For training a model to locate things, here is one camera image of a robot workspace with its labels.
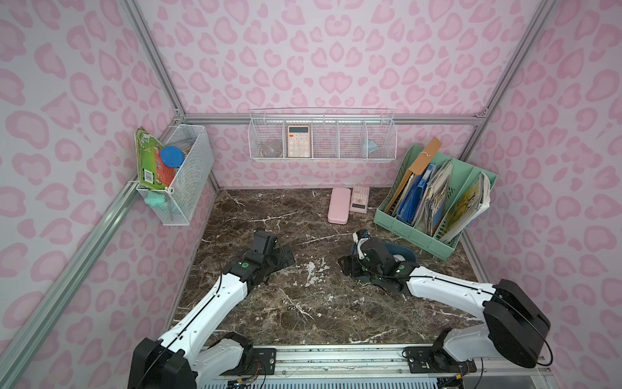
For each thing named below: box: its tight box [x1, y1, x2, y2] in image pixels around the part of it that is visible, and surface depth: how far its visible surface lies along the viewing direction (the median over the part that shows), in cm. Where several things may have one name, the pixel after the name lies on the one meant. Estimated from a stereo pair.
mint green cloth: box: [144, 189, 167, 207], surface depth 64 cm
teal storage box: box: [384, 243, 418, 264], surface depth 97 cm
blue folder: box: [396, 162, 436, 226], surface depth 95 cm
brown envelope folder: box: [383, 136, 444, 214], surface depth 86 cm
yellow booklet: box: [439, 171, 491, 244], surface depth 85 cm
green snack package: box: [135, 126, 175, 190], surface depth 72 cm
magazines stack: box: [425, 158, 454, 237], surface depth 90 cm
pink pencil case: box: [327, 187, 351, 226], surface depth 113 cm
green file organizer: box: [373, 143, 499, 261], surface depth 94 cm
